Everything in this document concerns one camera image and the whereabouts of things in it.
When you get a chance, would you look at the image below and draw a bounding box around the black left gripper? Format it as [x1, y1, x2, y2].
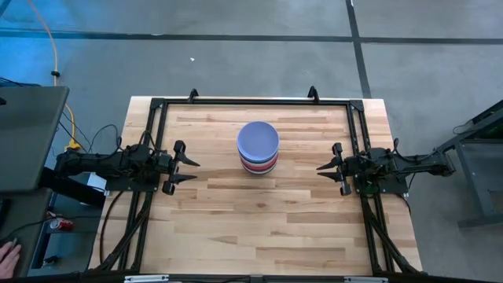
[154, 139, 201, 197]

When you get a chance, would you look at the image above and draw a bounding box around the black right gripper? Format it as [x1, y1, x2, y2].
[316, 141, 371, 197]

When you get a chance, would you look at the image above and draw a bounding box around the orange-red bowl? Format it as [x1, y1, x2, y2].
[239, 157, 278, 173]

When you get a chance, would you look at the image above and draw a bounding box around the crimson bowl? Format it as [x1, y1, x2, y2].
[238, 156, 279, 170]

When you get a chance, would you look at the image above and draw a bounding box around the blue bowl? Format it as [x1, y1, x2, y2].
[237, 151, 281, 165]

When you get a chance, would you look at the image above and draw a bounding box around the lavender bowl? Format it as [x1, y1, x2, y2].
[237, 120, 281, 163]

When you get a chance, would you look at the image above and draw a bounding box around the white paper sheet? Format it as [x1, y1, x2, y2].
[86, 172, 108, 194]

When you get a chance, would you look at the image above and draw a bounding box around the red drink can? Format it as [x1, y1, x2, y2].
[49, 217, 75, 233]

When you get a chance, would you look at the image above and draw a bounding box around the black metal cart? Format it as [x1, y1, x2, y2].
[434, 100, 503, 230]

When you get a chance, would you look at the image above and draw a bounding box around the grey laptop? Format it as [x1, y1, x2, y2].
[0, 85, 71, 193]

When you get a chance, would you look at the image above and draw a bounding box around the dark grey desk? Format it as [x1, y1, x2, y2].
[0, 188, 54, 278]

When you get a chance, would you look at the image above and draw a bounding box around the person's hand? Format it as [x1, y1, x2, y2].
[0, 240, 23, 280]

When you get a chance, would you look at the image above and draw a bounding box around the black power cable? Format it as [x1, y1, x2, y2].
[99, 190, 126, 265]

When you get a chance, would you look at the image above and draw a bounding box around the black aluminium table frame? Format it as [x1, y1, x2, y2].
[88, 96, 424, 283]

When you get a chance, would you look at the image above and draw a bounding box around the silver aluminium bracket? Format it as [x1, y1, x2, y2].
[124, 274, 171, 283]
[344, 276, 389, 283]

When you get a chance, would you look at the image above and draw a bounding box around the yellow cable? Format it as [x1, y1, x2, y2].
[26, 0, 78, 145]

